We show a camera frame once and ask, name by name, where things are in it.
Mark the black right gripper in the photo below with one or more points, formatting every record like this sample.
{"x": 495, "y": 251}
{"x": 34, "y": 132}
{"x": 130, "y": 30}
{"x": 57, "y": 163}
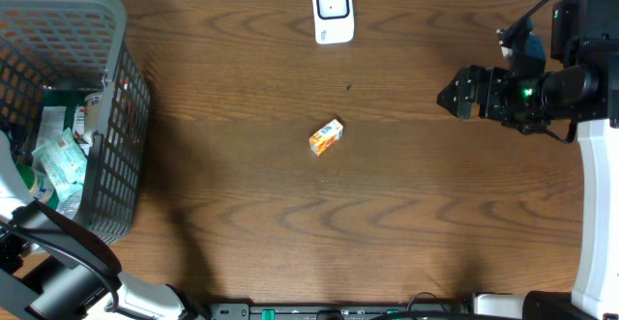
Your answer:
{"x": 495, "y": 81}

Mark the orange Kleenex tissue pack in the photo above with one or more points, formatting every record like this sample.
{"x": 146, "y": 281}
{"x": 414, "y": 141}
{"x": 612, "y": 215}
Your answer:
{"x": 322, "y": 139}

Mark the white cotton swab tub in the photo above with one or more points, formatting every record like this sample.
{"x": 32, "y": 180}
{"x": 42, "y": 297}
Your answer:
{"x": 92, "y": 110}

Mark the green lid jar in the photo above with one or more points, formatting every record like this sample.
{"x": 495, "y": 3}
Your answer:
{"x": 39, "y": 185}

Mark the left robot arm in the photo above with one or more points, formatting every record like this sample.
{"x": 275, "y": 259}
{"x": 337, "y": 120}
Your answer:
{"x": 52, "y": 268}

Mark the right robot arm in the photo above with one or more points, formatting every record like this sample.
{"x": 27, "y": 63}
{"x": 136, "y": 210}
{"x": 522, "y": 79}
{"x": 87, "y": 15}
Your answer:
{"x": 584, "y": 92}

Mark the white barcode scanner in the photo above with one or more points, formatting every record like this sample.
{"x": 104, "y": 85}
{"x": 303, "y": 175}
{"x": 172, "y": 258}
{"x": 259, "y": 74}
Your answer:
{"x": 333, "y": 21}

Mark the red box in basket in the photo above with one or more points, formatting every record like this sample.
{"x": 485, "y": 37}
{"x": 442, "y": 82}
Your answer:
{"x": 128, "y": 121}

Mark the green 3M gloves package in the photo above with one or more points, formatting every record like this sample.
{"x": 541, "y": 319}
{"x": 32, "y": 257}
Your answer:
{"x": 64, "y": 110}

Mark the mint green wipes pack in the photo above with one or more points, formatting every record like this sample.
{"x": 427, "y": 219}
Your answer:
{"x": 64, "y": 163}

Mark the grey plastic shopping basket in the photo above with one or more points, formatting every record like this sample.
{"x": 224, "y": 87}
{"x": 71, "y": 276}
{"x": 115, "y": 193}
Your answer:
{"x": 76, "y": 45}

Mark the black mounting rail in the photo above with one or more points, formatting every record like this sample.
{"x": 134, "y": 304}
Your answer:
{"x": 245, "y": 311}

